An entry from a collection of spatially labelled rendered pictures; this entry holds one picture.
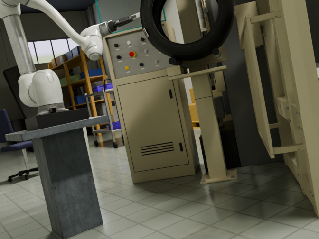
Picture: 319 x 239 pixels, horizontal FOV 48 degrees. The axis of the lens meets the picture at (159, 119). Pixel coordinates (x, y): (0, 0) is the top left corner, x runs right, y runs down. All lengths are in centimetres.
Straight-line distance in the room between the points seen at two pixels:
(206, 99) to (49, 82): 112
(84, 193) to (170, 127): 104
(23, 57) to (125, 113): 100
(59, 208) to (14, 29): 114
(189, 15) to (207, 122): 78
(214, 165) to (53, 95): 127
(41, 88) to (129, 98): 100
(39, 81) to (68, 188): 65
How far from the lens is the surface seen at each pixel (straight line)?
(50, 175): 215
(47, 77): 223
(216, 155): 271
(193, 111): 611
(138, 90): 299
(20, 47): 246
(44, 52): 1108
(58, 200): 218
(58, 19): 243
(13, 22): 249
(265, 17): 182
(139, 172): 309
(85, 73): 868
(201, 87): 266
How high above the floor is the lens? 72
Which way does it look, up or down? 4 degrees down
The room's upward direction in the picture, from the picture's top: 11 degrees counter-clockwise
